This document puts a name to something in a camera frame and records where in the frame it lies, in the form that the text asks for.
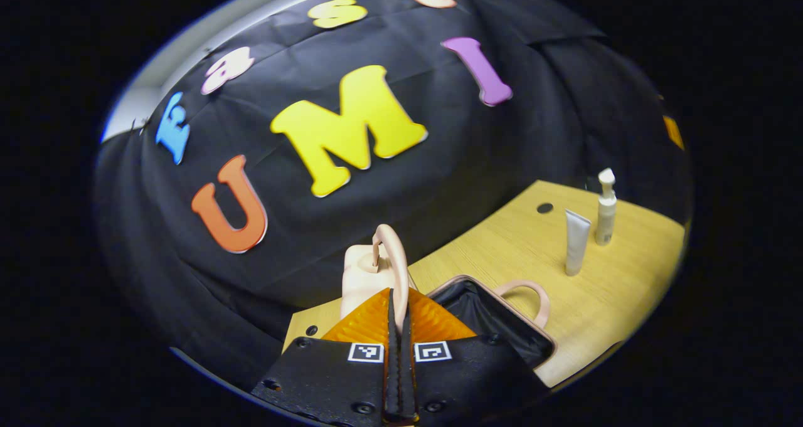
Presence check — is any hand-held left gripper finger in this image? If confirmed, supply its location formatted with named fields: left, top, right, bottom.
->
left=251, top=288, right=401, bottom=425
left=400, top=288, right=551, bottom=425

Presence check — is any white pump bottle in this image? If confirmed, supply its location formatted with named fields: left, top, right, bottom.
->
left=594, top=167, right=618, bottom=247

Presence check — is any white squeeze tube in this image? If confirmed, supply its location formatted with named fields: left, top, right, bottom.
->
left=564, top=209, right=592, bottom=277

